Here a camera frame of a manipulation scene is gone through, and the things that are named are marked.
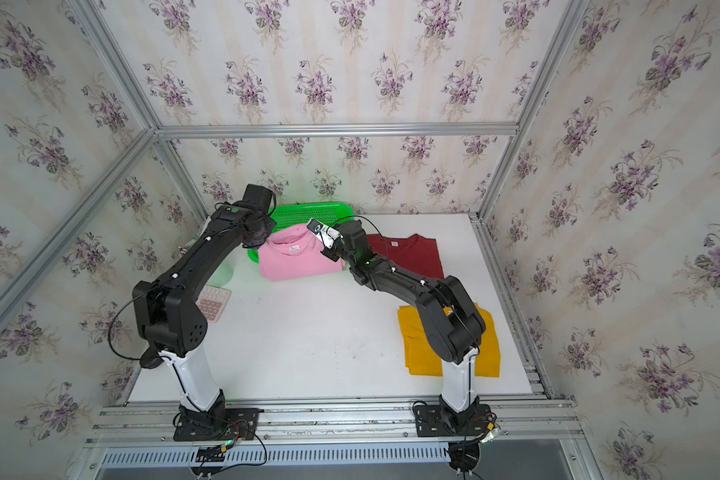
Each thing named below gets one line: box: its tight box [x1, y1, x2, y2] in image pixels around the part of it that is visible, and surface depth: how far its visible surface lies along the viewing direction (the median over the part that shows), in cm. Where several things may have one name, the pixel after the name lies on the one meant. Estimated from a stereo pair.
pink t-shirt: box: [258, 224, 346, 282], surface depth 91 cm
